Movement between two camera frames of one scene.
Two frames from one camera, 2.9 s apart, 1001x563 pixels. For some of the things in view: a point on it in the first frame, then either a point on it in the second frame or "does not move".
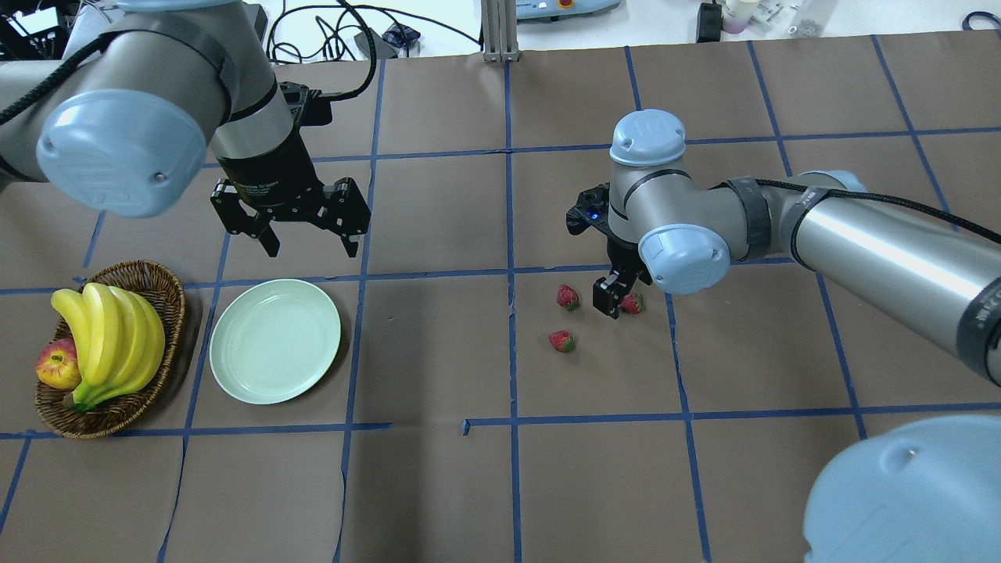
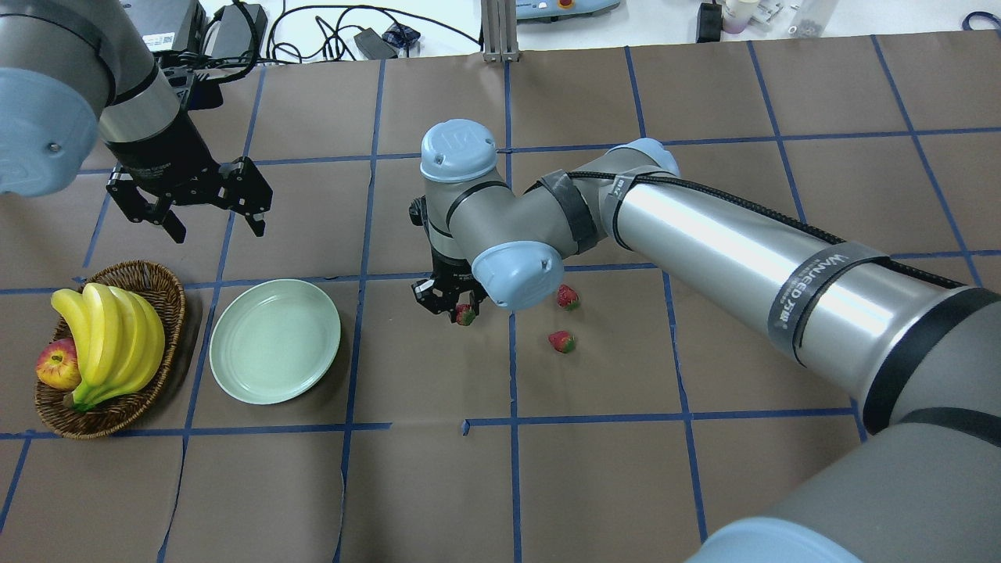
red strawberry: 633,303 to 464,314
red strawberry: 567,297 does not move
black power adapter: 382,49 does not move
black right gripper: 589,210 to 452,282
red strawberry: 562,341 does not move
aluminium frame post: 499,31 does not move
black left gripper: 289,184 to 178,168
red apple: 58,364 does not move
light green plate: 274,341 does not move
